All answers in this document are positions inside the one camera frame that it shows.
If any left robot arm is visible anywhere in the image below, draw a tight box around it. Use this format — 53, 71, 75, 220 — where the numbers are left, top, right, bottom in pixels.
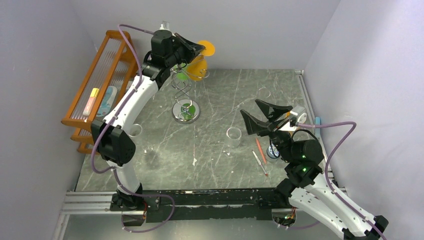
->
90, 29, 215, 210

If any orange wooden rack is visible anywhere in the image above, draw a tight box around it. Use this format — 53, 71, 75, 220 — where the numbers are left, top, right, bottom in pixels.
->
61, 30, 138, 154

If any blue patterned round tin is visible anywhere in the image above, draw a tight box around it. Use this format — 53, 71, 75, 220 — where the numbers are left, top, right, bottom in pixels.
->
266, 143, 281, 162

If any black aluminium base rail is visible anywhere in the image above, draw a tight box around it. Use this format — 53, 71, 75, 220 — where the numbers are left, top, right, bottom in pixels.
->
62, 188, 292, 223

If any clear wine glass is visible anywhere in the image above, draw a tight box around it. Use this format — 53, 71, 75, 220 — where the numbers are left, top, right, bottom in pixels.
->
222, 127, 242, 158
128, 124, 154, 155
257, 87, 271, 99

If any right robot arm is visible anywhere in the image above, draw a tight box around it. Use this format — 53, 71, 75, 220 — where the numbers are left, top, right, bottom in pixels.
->
240, 99, 389, 240

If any light blue flat package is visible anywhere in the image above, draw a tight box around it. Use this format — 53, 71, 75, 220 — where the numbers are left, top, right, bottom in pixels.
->
96, 86, 118, 118

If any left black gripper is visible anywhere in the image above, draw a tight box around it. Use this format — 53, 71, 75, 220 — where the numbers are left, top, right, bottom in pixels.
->
169, 35, 209, 70

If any white red pen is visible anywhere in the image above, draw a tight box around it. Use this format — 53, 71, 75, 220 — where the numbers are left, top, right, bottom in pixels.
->
252, 150, 268, 176

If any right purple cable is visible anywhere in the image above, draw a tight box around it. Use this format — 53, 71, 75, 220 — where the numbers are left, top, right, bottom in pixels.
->
296, 121, 388, 240

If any yellow highlighter marker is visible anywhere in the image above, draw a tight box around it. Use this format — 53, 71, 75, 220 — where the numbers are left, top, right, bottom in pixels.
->
82, 88, 100, 116

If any green plastic wine glass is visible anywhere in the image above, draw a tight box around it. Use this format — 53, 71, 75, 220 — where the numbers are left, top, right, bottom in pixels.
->
175, 65, 190, 81

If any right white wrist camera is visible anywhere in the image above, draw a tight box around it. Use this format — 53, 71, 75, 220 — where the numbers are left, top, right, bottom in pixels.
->
289, 105, 308, 127

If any orange plastic wine glass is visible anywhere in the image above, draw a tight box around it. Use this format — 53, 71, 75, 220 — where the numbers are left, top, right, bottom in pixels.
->
185, 40, 215, 82

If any chrome wine glass rack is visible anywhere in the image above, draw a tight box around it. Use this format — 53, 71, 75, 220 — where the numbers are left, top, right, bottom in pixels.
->
171, 63, 201, 125

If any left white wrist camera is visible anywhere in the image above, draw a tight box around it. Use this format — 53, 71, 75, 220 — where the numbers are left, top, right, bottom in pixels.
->
159, 21, 171, 31

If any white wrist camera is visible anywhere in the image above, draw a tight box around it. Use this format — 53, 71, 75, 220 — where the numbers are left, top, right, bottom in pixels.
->
159, 21, 171, 31
289, 105, 308, 127

